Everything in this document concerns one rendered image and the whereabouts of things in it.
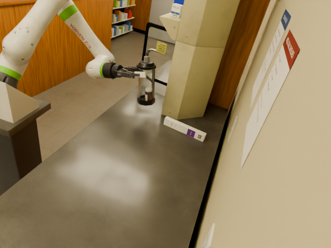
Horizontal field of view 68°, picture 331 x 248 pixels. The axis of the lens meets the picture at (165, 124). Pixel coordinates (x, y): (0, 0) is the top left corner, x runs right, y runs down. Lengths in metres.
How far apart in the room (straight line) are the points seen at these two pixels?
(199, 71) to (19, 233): 1.12
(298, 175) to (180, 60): 1.20
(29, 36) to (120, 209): 0.89
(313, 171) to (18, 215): 0.94
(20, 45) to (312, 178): 1.27
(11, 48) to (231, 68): 1.26
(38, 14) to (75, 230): 0.99
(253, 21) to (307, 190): 1.49
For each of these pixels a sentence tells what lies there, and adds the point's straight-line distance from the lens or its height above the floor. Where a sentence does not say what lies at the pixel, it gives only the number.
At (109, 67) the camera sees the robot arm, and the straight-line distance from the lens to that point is 1.46.
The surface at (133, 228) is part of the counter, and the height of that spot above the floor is 0.94.
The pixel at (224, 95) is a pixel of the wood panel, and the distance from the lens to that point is 1.81.
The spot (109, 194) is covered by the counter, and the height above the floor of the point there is 0.94.
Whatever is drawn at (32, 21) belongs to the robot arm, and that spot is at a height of 1.40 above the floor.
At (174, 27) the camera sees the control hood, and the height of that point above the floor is 1.47.
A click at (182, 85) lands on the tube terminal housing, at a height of 1.17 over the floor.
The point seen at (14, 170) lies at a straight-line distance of 1.72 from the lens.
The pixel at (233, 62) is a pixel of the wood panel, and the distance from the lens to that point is 1.73.
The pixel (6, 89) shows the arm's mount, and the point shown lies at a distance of 1.36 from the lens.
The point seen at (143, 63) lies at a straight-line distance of 1.35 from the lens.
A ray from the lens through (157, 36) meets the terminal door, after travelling 1.77.
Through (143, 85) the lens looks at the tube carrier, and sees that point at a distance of 1.37.
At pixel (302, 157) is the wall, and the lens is 0.27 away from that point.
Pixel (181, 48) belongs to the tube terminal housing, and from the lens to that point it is 1.38.
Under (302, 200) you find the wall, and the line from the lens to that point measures 0.24.
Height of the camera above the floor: 1.76
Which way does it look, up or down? 33 degrees down
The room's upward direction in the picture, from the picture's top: 12 degrees clockwise
